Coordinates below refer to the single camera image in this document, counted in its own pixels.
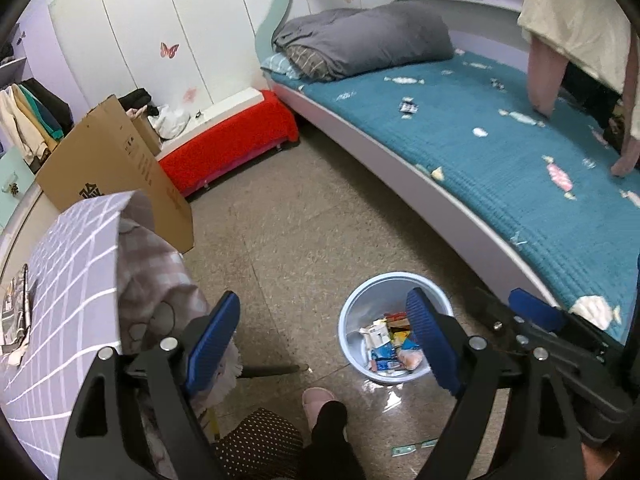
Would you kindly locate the dark pink butterfly sticker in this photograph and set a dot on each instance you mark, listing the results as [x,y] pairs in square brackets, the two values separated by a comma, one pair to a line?
[169,50]

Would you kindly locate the beige hanging sweater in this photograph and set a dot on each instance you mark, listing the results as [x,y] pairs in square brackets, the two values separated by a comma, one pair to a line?
[585,15]

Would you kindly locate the polka dot chair cushion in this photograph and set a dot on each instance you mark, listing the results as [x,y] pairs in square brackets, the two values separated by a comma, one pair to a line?
[260,445]

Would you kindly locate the striped blue pillow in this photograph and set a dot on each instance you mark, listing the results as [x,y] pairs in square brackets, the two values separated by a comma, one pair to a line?
[277,65]

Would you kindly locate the table with grey checked cloth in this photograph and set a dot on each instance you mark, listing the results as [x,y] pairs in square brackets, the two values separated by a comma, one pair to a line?
[65,285]

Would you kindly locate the teal bunk bed frame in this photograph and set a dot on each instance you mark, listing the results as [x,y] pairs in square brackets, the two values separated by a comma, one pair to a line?
[360,150]

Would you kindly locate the red covered low bench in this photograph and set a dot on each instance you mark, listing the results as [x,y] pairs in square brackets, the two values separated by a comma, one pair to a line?
[230,145]

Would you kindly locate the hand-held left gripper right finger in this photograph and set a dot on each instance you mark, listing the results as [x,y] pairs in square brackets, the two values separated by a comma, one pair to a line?
[432,340]

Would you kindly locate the black hanging jacket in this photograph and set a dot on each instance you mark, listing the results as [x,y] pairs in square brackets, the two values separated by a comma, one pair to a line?
[57,105]

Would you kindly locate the person's leg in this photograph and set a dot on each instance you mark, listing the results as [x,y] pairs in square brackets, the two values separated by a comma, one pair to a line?
[330,450]

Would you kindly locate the pink checked blanket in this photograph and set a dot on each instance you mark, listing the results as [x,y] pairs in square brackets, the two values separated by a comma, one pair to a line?
[155,280]

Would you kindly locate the large cardboard box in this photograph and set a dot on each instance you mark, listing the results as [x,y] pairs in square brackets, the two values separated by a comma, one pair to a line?
[110,170]

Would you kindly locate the purple stair shelf cabinet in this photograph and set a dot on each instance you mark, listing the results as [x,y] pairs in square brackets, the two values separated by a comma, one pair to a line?
[10,170]

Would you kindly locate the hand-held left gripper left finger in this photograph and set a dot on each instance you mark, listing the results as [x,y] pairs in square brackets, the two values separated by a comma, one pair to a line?
[212,340]

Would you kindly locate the blue flat wrapper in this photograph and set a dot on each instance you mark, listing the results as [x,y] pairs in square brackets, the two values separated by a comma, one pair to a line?
[386,365]

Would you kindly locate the white crushed carton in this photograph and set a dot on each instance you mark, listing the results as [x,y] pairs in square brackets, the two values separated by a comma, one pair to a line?
[376,340]

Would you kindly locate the pink slipper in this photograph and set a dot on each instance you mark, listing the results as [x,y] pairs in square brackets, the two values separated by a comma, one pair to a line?
[317,402]

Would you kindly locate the white curved low cabinet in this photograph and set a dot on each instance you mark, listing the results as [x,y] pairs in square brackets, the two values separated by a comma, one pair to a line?
[25,230]

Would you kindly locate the green hanging jacket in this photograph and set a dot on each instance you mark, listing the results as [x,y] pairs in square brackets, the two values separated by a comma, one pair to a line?
[47,120]

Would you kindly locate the cream hanging jacket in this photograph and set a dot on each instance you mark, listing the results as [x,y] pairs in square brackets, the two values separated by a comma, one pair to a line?
[22,125]

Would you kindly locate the yellow snack wrapper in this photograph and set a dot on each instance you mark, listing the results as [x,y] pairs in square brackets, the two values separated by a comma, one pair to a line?
[400,337]

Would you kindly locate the white plastic bag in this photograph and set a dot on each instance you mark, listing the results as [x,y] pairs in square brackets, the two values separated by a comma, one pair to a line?
[170,122]

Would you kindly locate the bed with teal mattress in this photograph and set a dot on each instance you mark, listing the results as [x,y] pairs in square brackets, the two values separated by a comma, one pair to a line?
[475,170]

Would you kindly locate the green paper scrap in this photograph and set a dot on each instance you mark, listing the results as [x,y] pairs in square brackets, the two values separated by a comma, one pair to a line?
[403,451]
[429,443]

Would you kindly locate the dark hanging garment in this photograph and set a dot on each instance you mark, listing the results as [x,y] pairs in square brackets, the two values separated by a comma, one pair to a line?
[590,95]

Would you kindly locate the pink hanging garment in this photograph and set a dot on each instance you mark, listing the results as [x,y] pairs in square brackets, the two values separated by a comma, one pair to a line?
[545,80]

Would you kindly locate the black clothes pile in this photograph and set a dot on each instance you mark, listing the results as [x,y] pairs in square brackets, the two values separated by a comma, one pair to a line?
[132,99]

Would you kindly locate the white wardrobe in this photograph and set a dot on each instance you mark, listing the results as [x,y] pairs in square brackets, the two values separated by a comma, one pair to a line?
[150,20]

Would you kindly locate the pine cone drawer pull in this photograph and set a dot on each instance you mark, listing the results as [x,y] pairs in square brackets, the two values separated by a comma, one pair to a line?
[13,189]

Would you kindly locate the faded pink butterfly sticker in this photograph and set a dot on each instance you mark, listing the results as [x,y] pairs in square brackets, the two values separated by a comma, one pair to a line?
[190,95]

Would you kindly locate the blue plastic bin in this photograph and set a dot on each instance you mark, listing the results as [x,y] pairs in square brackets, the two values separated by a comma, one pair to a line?
[360,350]

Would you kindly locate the person's right forearm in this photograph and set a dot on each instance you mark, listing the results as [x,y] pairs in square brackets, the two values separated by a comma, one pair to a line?
[600,466]

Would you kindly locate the black chair leg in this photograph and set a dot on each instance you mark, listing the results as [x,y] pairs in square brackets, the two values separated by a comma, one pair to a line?
[270,371]

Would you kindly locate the grey quilt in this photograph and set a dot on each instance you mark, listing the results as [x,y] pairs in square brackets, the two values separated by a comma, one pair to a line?
[370,40]

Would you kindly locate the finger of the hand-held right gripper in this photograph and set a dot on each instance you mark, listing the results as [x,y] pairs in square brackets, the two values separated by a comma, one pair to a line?
[500,317]
[535,310]

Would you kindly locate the orange snack packet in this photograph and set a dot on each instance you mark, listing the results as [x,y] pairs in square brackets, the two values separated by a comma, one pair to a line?
[411,359]

